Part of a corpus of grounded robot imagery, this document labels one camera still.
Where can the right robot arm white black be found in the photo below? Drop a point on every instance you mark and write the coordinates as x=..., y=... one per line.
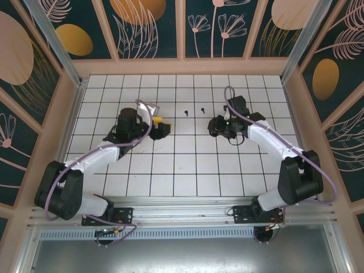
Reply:
x=267, y=139

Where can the aluminium frame post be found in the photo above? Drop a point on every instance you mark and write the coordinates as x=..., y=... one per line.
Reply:
x=302, y=42
x=55, y=42

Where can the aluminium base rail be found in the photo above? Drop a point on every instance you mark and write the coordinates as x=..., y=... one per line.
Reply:
x=182, y=211

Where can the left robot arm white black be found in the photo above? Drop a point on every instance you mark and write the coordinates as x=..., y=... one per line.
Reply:
x=94, y=155

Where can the steel sheet panel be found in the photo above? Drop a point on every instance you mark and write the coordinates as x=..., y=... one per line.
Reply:
x=182, y=256

